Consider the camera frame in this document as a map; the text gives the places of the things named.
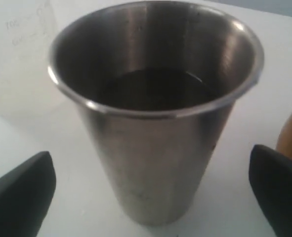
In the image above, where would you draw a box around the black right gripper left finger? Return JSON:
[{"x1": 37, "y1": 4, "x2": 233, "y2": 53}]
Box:
[{"x1": 0, "y1": 151, "x2": 56, "y2": 237}]

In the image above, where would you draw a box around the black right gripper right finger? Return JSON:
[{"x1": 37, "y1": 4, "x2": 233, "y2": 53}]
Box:
[{"x1": 249, "y1": 145, "x2": 292, "y2": 237}]

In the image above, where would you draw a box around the stainless steel cup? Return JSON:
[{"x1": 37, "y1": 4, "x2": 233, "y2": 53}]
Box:
[{"x1": 47, "y1": 0, "x2": 264, "y2": 226}]

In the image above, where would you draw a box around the frosted translucent plastic cup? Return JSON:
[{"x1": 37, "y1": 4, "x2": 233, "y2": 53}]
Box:
[{"x1": 0, "y1": 0, "x2": 70, "y2": 117}]

